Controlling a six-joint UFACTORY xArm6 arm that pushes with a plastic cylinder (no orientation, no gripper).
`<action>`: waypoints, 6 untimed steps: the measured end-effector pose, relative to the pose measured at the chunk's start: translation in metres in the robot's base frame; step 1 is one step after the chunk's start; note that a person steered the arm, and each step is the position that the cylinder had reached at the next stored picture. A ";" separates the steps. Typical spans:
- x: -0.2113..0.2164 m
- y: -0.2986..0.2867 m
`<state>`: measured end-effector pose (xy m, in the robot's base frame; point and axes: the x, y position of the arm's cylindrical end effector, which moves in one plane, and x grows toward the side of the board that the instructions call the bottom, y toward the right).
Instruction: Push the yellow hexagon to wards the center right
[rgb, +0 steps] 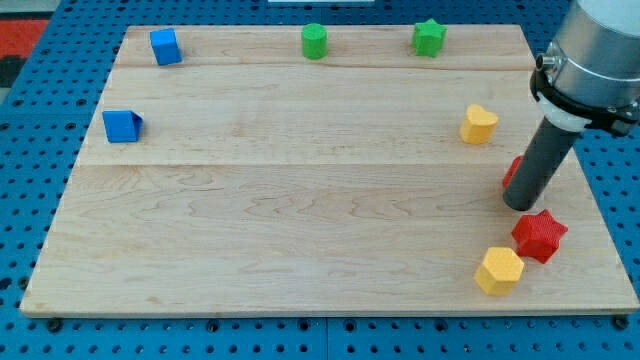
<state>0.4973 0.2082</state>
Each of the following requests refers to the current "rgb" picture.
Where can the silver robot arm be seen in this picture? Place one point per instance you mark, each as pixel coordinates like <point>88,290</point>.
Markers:
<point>588,78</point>

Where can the yellow hexagon block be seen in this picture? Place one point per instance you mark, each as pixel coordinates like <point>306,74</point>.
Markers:
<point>499,271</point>

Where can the wooden board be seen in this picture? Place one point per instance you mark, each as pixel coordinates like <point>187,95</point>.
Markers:
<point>265,184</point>

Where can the green cylinder block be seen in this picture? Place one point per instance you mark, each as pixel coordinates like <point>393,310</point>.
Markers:
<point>314,38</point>

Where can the yellow heart block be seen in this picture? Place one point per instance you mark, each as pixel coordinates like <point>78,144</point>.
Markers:
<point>478,125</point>

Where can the green star block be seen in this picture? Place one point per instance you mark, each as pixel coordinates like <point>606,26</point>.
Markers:
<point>428,38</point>

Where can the red block behind rod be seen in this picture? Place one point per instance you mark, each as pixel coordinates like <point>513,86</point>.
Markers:
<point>511,171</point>

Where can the blue cube block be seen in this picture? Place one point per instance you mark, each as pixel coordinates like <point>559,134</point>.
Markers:
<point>165,46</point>

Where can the blue triangular prism block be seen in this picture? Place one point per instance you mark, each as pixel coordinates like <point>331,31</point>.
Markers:
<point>122,126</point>

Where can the red star block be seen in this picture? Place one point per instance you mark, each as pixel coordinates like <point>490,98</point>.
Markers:
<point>538,236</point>

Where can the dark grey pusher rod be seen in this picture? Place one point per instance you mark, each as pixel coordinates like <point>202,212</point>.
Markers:
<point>546,151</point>

